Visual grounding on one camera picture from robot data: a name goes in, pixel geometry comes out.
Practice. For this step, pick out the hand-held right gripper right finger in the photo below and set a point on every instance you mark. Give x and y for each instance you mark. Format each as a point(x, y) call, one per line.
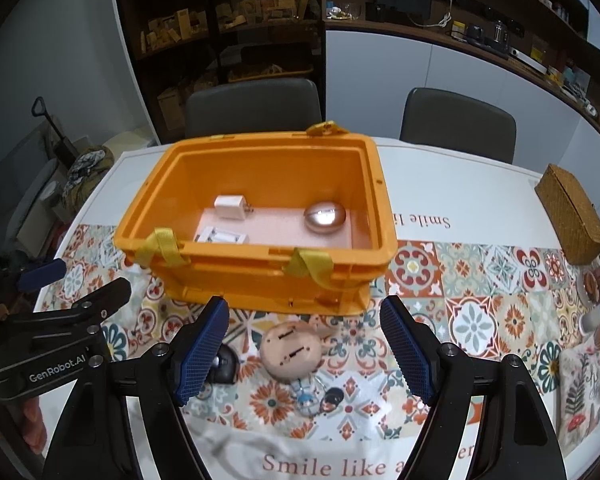
point(407, 355)

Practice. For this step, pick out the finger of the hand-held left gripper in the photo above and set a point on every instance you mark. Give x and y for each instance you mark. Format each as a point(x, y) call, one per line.
point(90, 310)
point(42, 272)

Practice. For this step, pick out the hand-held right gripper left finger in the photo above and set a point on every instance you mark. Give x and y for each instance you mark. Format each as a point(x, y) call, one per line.
point(202, 355)

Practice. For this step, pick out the black round device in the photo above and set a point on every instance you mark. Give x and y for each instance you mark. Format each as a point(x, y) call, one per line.
point(226, 366)

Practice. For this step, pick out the pink round device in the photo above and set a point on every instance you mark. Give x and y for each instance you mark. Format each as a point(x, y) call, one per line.
point(290, 352)

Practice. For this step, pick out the orange plastic crate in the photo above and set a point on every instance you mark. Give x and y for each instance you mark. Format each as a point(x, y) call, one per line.
point(260, 270)

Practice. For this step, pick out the key fob with blue figure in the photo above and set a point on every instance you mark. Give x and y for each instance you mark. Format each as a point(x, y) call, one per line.
point(310, 399)

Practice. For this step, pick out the white battery box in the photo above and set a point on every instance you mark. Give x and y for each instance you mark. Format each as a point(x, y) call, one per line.
point(220, 236)

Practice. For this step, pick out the white charger adapter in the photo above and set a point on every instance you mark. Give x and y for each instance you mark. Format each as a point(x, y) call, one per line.
point(230, 207)

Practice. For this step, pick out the silver egg-shaped case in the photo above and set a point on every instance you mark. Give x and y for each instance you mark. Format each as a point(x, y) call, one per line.
point(325, 216)

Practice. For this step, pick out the person's left hand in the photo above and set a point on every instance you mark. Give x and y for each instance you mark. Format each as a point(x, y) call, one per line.
point(32, 420)

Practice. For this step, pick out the white tape roll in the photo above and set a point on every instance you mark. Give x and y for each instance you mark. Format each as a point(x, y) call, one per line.
point(51, 194)

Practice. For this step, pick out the grey sofa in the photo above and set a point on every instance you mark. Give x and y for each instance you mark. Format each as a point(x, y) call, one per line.
point(15, 195)

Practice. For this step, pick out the patterned fabric bag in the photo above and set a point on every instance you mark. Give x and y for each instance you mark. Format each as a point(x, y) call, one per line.
point(87, 170)

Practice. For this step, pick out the mushroom print cloth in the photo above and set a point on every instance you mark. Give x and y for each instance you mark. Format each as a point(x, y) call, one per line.
point(582, 395)

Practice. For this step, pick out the white cup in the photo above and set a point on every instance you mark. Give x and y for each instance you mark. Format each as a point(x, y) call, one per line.
point(595, 317)

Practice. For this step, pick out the small brown dish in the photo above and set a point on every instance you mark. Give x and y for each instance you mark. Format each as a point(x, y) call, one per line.
point(592, 282)

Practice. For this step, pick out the cardboard box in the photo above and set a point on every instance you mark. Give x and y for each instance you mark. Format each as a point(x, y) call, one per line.
point(171, 107)

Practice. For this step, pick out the wicker box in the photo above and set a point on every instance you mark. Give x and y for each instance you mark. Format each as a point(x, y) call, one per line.
point(570, 215)

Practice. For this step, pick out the grey chair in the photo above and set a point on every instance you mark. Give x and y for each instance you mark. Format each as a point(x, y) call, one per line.
point(250, 107)
point(455, 122)

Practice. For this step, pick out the dark wooden shelf unit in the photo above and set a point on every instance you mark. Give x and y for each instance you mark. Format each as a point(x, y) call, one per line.
point(180, 75)

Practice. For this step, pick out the white sideboard cabinet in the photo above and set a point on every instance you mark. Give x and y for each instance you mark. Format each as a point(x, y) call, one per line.
point(430, 65)

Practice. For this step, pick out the long white box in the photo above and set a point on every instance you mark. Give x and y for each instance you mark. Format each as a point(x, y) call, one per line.
point(527, 60)

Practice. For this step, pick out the group of wooden models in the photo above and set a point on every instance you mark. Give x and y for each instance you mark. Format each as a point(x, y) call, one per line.
point(240, 12)

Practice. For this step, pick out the small yellow box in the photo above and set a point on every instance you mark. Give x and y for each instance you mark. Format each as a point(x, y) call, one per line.
point(459, 28)

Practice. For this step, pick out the glass french press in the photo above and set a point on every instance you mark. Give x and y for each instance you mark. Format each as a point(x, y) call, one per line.
point(500, 34)

